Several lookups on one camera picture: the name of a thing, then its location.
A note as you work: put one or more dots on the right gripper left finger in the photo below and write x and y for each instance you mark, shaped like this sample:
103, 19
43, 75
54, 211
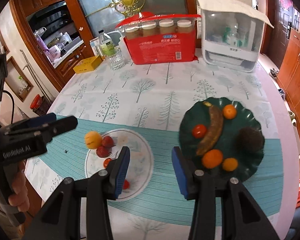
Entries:
106, 184

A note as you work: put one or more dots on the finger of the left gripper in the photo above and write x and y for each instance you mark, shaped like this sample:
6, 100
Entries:
28, 124
48, 131

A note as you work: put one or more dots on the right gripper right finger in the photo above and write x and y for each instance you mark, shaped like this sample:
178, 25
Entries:
195, 185

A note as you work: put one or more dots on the small red cherry tomato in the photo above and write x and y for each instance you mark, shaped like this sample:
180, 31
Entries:
126, 185

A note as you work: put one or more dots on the yellow orange fruit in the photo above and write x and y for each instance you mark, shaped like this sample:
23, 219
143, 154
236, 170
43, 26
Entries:
93, 140

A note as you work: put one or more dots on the red lychee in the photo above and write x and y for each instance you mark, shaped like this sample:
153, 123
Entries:
103, 152
107, 142

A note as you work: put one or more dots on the person's left hand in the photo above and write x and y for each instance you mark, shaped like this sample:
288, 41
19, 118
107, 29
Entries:
19, 198

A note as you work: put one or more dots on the large orange tangerine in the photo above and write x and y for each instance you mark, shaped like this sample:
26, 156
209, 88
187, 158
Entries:
212, 159

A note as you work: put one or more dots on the small orange tangerine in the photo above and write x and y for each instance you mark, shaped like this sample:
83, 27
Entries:
230, 164

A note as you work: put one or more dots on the white printed round plate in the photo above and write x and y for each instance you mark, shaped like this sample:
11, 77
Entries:
141, 160

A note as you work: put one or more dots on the red tomato on green plate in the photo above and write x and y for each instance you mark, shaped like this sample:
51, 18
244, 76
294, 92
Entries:
199, 131

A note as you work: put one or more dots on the dark green scalloped plate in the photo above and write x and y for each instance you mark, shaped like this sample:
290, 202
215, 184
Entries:
248, 162

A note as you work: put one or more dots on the brown overripe banana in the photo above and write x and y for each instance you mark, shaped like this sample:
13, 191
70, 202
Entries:
214, 131

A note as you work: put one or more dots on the yellow cardboard box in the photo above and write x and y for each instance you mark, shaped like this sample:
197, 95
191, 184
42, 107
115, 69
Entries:
87, 65

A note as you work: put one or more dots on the dark avocado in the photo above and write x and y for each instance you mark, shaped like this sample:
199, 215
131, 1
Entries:
250, 140

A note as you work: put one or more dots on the top orange tangerine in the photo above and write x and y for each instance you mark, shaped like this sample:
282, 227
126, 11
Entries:
229, 112

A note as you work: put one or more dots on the clear glass cup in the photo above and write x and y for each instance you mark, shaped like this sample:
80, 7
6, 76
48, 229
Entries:
116, 60

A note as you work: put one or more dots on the tree pattern tablecloth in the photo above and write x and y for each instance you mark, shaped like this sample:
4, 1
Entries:
152, 102

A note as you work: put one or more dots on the plastic bottle green label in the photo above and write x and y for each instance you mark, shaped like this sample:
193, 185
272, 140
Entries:
106, 43

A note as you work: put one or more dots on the white plastic bottle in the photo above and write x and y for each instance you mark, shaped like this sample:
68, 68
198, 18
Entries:
124, 49

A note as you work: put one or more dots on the red paper cup package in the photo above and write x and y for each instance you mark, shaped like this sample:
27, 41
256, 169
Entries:
154, 39

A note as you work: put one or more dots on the orange wooden cabinet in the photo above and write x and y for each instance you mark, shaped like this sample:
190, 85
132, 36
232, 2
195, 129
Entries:
289, 75

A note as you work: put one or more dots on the white clear storage box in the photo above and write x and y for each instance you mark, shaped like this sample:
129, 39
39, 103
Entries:
231, 40

